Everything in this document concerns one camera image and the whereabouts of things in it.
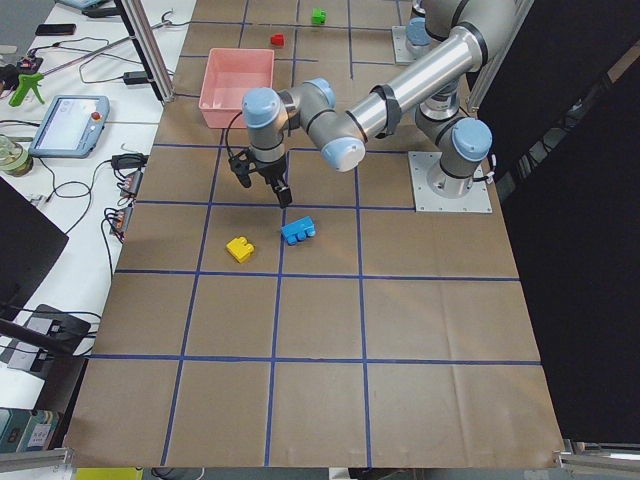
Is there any teach pendant tablet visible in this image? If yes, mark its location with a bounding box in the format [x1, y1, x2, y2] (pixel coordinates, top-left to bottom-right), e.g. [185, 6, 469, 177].
[28, 95, 110, 158]

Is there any green toy block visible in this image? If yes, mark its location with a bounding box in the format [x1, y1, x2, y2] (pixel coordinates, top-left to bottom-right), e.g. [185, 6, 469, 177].
[311, 7, 327, 25]

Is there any orange usb hub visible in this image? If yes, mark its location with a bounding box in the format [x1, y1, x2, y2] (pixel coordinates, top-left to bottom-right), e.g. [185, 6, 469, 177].
[117, 169, 144, 198]
[104, 205, 133, 241]

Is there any glass jar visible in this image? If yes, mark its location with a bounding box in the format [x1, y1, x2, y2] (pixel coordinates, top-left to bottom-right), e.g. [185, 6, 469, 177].
[0, 135, 33, 177]

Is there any black power adapter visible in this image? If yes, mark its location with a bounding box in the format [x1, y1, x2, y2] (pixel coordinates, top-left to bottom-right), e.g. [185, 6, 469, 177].
[122, 71, 149, 85]

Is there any pink plastic box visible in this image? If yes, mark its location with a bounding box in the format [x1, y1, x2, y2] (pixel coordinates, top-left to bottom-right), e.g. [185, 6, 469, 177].
[198, 48, 275, 129]

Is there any black monitor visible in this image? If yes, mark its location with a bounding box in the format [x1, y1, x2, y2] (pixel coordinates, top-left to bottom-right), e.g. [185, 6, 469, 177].
[0, 179, 68, 320]

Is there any aluminium frame post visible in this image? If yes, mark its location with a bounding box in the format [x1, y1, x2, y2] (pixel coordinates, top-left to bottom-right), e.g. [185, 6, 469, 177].
[115, 0, 174, 105]

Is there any black smartphone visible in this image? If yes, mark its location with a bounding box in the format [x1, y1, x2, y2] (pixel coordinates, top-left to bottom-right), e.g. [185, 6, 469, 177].
[35, 23, 77, 36]

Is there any yellow toy block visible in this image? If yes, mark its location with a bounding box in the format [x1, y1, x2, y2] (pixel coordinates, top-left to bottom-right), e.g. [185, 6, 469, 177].
[225, 236, 255, 264]

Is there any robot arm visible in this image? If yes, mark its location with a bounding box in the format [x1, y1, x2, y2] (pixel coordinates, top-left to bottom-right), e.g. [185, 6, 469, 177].
[405, 0, 432, 60]
[229, 1, 517, 208]

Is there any reacher grabber tool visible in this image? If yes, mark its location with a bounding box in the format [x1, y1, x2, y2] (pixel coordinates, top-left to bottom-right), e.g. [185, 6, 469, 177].
[7, 9, 194, 108]

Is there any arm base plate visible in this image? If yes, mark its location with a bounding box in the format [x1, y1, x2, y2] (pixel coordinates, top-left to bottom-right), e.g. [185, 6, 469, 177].
[408, 151, 493, 214]
[392, 23, 431, 65]

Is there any blue toy block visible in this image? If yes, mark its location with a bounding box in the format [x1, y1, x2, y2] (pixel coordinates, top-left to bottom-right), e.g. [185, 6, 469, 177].
[281, 216, 316, 245]

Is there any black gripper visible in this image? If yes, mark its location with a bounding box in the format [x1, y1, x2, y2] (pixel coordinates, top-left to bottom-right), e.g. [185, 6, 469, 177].
[228, 148, 292, 209]

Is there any red toy block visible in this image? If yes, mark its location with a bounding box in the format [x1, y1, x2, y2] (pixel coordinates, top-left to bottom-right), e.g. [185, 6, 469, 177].
[270, 33, 286, 47]

